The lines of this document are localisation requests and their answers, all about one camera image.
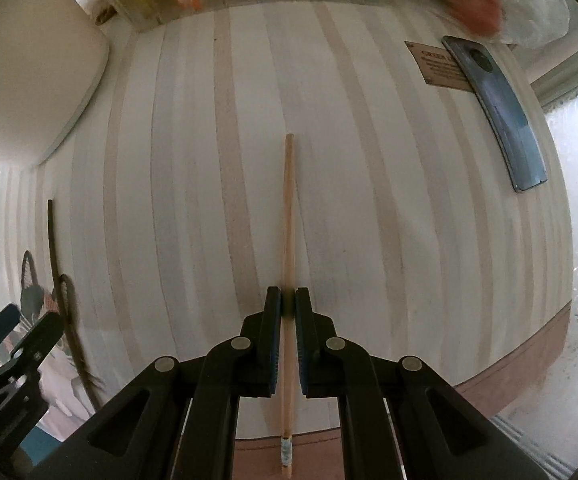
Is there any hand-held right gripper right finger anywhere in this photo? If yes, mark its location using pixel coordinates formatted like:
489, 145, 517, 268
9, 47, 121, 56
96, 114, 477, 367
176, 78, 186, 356
294, 287, 551, 480

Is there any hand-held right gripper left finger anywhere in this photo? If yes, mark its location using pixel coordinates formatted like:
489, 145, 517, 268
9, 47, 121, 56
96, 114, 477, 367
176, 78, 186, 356
29, 286, 283, 480

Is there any light wooden chopstick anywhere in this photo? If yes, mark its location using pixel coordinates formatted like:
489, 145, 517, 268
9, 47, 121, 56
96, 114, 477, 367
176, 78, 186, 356
278, 133, 298, 479

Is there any teal cloth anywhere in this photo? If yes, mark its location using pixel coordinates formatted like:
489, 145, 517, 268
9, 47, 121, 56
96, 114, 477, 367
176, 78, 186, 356
18, 429, 66, 467

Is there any dark brown chopstick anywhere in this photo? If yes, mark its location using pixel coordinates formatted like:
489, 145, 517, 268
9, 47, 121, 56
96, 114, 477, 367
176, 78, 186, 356
46, 198, 106, 392

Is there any white rounded appliance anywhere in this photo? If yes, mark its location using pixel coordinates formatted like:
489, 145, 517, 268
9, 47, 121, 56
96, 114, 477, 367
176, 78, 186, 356
0, 0, 111, 169

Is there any brown printed card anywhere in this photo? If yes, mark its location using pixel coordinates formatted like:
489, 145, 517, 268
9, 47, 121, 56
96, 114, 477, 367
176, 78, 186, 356
404, 40, 475, 94

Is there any blue smartphone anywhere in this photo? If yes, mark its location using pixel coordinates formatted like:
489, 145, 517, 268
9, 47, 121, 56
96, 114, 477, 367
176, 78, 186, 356
441, 35, 549, 194

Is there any clear plastic bag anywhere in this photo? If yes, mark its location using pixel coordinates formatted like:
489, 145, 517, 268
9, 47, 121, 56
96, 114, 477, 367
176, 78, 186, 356
438, 0, 570, 52

